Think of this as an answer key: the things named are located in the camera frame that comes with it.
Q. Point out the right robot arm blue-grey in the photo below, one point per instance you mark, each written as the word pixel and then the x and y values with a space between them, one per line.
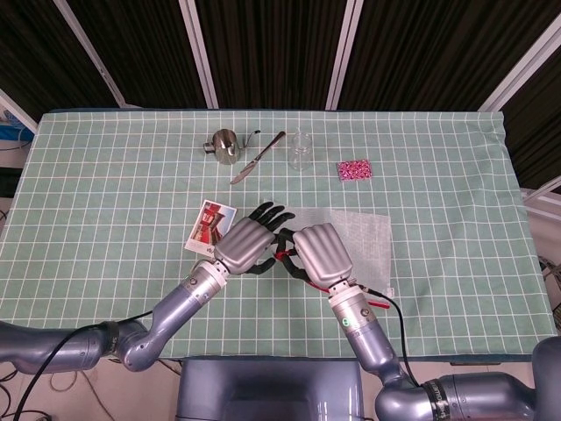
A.
pixel 364 333

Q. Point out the green white grid tablecloth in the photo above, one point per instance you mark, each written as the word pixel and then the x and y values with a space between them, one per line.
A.
pixel 109 197

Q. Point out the steel table knife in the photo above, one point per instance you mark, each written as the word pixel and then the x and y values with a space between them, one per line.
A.
pixel 256 160

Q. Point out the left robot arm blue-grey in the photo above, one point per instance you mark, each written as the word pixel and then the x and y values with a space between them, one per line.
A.
pixel 175 307

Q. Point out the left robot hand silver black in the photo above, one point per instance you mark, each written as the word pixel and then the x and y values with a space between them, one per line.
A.
pixel 243 243

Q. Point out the small steel spouted pitcher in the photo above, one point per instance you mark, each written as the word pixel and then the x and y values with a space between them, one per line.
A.
pixel 225 147

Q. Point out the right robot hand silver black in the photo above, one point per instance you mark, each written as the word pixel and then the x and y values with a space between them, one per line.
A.
pixel 322 254

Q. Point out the clear zipper pouch red zip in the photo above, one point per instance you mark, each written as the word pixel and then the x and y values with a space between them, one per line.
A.
pixel 368 245

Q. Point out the postcard with red building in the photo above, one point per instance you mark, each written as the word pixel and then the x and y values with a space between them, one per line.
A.
pixel 206 228

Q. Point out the white low frame rail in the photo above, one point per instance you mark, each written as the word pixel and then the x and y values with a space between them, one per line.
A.
pixel 541 195

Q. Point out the blue-grey robot torso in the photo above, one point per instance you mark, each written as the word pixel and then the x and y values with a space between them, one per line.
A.
pixel 267 390

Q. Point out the blue white box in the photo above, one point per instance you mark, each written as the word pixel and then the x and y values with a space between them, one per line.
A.
pixel 15 131

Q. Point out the black pleated curtain panel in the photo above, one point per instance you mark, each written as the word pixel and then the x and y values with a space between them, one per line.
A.
pixel 438 48
pixel 140 48
pixel 271 48
pixel 35 52
pixel 539 131

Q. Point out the clear glass jar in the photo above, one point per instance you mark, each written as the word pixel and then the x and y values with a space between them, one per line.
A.
pixel 300 153

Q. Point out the pink patterned sponge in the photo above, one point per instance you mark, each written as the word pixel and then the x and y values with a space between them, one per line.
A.
pixel 355 170

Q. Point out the white aluminium frame post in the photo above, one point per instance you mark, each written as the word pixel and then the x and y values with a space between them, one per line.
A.
pixel 344 52
pixel 94 57
pixel 521 66
pixel 199 52

